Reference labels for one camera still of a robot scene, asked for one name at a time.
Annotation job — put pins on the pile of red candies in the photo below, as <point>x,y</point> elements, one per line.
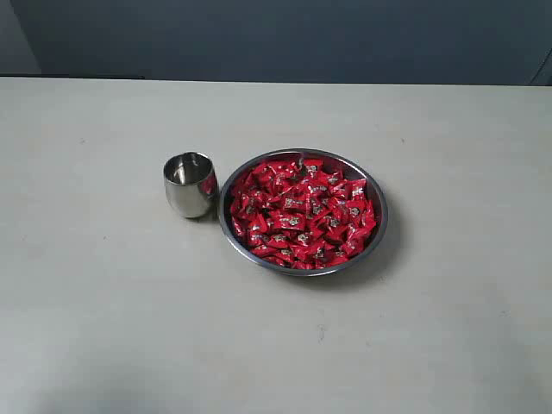
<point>302,215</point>

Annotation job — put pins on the stainless steel bowl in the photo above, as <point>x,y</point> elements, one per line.
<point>379,207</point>

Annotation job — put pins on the stainless steel cup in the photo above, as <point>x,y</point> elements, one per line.
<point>190,184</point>

